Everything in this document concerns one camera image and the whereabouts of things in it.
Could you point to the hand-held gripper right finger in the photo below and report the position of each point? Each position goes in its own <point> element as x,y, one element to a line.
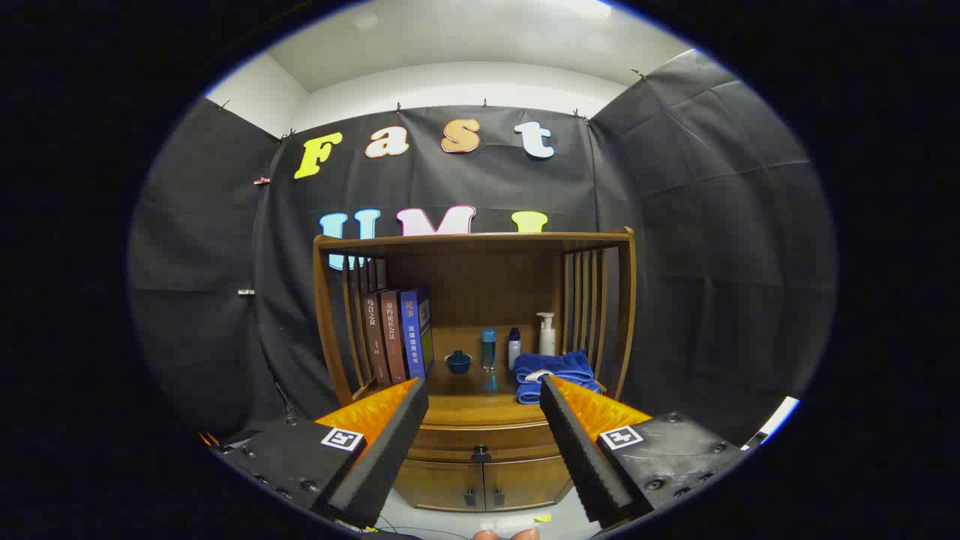
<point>577,457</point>

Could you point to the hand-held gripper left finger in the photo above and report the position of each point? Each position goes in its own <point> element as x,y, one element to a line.
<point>390,450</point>

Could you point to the black drawer knob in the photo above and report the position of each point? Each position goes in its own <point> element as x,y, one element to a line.
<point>481,453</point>

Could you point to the wooden drawer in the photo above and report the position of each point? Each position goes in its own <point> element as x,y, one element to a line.
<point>480,435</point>

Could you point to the wooden countertop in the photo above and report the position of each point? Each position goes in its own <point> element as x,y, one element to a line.
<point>465,409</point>

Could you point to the wooden cabinet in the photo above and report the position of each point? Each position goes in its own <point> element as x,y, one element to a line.
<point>480,285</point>

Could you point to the blue folded towel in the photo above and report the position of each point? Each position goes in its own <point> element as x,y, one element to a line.
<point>562,367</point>

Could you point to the dark blue lidded teacup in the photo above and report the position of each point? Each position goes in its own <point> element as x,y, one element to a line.
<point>458,363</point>

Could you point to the reddish brown book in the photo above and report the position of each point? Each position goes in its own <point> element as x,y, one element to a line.
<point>391,337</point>

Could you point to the dark brown book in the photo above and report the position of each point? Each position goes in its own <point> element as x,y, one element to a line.
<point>373,337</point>

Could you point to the blue book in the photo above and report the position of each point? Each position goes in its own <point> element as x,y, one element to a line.
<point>412,334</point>

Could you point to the white pump bottle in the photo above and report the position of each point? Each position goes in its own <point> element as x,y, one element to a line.
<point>547,341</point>

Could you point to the white bottle dark cap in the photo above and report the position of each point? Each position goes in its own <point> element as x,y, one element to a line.
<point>514,351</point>

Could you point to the teal glass bottle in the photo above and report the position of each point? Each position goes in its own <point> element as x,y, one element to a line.
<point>488,349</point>

